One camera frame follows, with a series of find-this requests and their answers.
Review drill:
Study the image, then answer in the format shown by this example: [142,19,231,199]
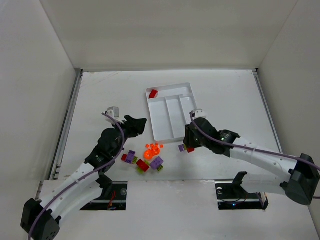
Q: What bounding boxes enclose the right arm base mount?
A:
[215,171,269,211]

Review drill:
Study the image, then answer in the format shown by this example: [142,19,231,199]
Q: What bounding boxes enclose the white divided sorting tray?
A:
[145,82,198,143]

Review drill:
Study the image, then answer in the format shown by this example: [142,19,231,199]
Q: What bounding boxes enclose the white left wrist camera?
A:
[105,106,120,121]

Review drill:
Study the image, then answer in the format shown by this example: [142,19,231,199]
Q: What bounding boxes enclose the red curved lego brick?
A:
[187,147,195,153]

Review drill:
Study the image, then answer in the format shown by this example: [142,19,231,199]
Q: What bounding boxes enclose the red flower lego brick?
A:
[148,89,159,99]

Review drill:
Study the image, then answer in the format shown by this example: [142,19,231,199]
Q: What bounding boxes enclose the small red lego brick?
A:
[121,154,128,161]

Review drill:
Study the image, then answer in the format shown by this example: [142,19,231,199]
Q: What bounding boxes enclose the lime green small lego brick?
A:
[132,156,138,164]

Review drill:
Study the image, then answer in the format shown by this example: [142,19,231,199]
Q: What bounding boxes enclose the purple long lego brick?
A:
[125,150,136,164]

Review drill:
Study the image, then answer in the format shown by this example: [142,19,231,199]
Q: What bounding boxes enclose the small orange lego pieces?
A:
[145,143,164,149]

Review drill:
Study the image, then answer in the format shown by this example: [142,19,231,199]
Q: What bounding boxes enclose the red square lego brick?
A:
[136,159,150,172]

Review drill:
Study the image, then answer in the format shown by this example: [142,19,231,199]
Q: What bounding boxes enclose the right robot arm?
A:
[183,117,320,206]

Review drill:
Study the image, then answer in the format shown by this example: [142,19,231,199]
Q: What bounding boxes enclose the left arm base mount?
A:
[80,175,128,211]

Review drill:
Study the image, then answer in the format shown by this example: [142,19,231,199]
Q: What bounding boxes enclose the lime lego under purple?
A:
[157,165,164,172]

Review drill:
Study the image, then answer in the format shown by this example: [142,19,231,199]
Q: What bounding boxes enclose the purple sloped lego brick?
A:
[150,156,164,170]

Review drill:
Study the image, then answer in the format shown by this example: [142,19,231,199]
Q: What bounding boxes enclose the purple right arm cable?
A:
[189,110,320,201]

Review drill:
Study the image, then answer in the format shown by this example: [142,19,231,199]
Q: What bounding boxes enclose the orange lego ring piece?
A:
[143,146,161,160]

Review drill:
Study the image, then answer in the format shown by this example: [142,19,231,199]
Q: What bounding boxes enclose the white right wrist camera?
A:
[193,108,207,119]

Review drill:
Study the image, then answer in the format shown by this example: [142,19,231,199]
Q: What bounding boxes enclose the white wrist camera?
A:
[193,108,207,119]
[105,106,120,121]

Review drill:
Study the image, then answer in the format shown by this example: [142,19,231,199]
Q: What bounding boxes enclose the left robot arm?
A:
[20,115,147,240]

